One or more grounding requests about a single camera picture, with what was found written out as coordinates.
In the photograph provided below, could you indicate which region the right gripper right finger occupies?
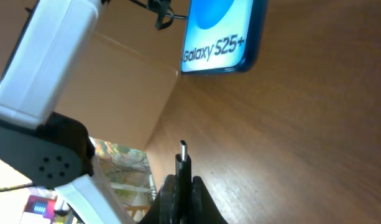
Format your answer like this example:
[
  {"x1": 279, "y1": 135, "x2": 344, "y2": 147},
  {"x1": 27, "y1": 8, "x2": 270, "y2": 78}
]
[{"x1": 190, "y1": 176, "x2": 227, "y2": 224}]

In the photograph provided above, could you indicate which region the blue Galaxy smartphone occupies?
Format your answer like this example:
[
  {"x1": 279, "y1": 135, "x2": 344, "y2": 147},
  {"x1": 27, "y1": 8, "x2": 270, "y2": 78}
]
[{"x1": 180, "y1": 0, "x2": 269, "y2": 75}]

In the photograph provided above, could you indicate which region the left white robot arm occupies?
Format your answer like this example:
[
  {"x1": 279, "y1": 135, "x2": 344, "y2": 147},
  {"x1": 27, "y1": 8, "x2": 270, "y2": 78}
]
[{"x1": 0, "y1": 0, "x2": 133, "y2": 223}]

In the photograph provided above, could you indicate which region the black USB charging cable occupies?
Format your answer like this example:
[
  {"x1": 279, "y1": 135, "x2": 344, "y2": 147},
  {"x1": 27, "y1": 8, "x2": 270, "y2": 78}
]
[{"x1": 174, "y1": 139, "x2": 193, "y2": 224}]

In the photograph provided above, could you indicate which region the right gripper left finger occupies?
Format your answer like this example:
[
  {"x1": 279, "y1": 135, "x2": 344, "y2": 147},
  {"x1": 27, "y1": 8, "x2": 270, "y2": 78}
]
[{"x1": 138, "y1": 174, "x2": 176, "y2": 224}]

